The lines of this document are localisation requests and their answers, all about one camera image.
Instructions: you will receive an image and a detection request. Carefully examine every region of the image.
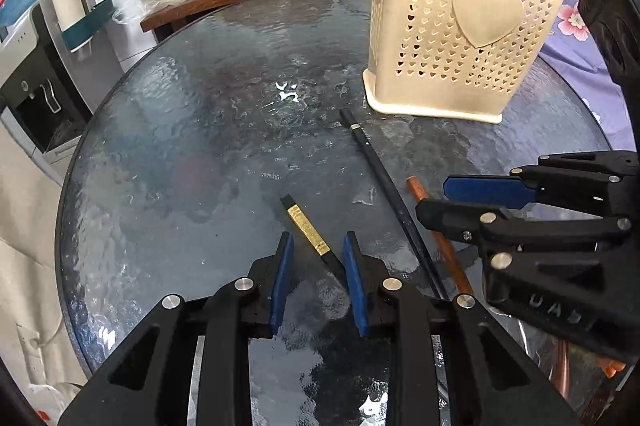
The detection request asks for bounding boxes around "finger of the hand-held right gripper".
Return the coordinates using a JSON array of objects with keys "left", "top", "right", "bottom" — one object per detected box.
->
[
  {"left": 416, "top": 199, "right": 640, "bottom": 271},
  {"left": 444, "top": 151, "right": 640, "bottom": 221}
]

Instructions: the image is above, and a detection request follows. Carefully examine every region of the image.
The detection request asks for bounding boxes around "black chopstick with silver ring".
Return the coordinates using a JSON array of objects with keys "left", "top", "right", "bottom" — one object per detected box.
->
[{"left": 339, "top": 106, "right": 449, "bottom": 303}]

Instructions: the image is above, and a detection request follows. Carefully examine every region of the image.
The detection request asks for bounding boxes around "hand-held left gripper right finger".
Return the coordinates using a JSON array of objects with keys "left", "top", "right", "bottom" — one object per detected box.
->
[{"left": 342, "top": 231, "right": 583, "bottom": 426}]

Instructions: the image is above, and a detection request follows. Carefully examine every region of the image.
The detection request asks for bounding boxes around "round glass table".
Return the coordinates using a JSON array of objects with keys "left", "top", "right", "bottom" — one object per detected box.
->
[{"left": 54, "top": 0, "right": 617, "bottom": 426}]

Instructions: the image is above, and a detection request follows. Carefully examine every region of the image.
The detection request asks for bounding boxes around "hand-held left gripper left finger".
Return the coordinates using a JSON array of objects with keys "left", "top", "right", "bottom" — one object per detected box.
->
[{"left": 57, "top": 232, "right": 295, "bottom": 426}]

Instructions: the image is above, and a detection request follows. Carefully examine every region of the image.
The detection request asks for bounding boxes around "beige cloth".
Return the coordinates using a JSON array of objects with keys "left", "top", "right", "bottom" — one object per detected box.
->
[{"left": 0, "top": 146, "right": 97, "bottom": 388}]

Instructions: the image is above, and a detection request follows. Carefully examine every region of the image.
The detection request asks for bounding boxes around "dark blurred object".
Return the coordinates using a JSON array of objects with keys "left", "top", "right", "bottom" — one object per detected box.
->
[{"left": 570, "top": 0, "right": 640, "bottom": 147}]

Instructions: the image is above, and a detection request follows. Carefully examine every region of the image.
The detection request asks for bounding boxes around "teal wall holder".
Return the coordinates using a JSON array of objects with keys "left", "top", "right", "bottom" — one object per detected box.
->
[{"left": 60, "top": 0, "right": 119, "bottom": 55}]

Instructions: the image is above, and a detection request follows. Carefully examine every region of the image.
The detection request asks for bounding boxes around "grey water dispenser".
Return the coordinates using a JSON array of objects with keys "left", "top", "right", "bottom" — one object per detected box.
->
[{"left": 0, "top": 0, "right": 97, "bottom": 187}]

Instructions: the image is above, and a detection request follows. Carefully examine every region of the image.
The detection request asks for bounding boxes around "purple floral cloth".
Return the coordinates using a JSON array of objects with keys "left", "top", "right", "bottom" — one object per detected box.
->
[{"left": 540, "top": 0, "right": 640, "bottom": 153}]

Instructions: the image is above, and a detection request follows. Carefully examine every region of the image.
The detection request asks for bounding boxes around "cream plastic utensil holder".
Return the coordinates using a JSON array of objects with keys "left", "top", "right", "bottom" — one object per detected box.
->
[{"left": 362, "top": 0, "right": 572, "bottom": 125}]

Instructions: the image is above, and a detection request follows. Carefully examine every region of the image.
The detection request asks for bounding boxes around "black chopstick with gold band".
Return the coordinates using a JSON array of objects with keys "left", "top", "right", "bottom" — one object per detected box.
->
[{"left": 279, "top": 194, "right": 349, "bottom": 283}]

